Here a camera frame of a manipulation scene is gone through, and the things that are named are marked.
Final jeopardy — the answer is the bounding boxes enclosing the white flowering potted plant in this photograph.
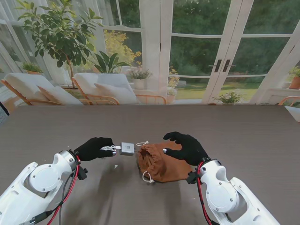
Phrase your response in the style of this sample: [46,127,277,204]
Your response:
[210,92,246,105]

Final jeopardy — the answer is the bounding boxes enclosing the green plant in orange pot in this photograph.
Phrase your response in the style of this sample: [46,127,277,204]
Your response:
[287,66,300,90]

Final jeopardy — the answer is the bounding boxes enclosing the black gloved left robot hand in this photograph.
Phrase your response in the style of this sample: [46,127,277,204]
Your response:
[73,137,118,162]

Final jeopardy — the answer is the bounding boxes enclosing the white charging cable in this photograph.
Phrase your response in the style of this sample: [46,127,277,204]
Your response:
[100,144,122,152]

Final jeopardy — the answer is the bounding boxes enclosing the silver charger head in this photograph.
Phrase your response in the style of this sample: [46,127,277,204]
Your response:
[119,141,137,156]

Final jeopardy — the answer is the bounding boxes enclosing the red black left arm cables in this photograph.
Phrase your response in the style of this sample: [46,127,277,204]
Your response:
[28,156,82,225]

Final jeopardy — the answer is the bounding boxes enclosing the yellow flowers in pale pot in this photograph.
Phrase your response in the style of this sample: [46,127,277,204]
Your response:
[166,67,180,105]

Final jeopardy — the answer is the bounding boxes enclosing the flowers in white pot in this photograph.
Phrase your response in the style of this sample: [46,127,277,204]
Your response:
[127,68,153,91]

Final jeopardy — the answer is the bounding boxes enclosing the white french double door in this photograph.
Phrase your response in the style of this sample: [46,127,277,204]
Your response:
[161,0,300,105]

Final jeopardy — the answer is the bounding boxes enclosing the orange curved chair frame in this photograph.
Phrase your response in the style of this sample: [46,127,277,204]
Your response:
[278,95,300,106]

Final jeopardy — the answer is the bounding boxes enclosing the brown corduroy drawstring bag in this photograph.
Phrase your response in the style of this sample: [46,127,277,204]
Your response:
[136,140,196,184]

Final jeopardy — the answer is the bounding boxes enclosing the broad-leaf green plant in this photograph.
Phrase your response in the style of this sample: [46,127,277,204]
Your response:
[90,51,132,75]

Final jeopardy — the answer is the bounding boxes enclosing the dark object at table edge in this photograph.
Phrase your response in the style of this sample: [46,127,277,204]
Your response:
[0,100,10,118]

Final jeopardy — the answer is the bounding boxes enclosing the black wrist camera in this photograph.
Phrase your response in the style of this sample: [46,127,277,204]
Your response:
[186,172,200,185]
[76,165,89,181]

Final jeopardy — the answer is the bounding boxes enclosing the small plant in terracotta pot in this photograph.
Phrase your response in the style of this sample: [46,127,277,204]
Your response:
[22,62,44,75]

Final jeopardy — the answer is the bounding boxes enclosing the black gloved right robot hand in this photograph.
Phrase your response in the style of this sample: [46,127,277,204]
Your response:
[163,131,209,167]

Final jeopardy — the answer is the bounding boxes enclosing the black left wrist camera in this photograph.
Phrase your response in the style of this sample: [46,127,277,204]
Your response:
[76,165,89,181]

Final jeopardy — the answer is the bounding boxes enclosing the white paper sheet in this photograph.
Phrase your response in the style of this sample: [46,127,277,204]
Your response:
[284,105,300,124]

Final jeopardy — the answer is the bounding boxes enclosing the orange rattan side chair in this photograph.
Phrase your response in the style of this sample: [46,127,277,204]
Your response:
[135,93,167,105]

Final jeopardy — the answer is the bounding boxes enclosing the dark door handle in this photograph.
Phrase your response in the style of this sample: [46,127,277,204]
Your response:
[222,59,237,73]
[209,59,223,73]

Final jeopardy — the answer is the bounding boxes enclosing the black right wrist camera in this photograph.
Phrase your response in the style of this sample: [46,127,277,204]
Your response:
[186,172,200,185]

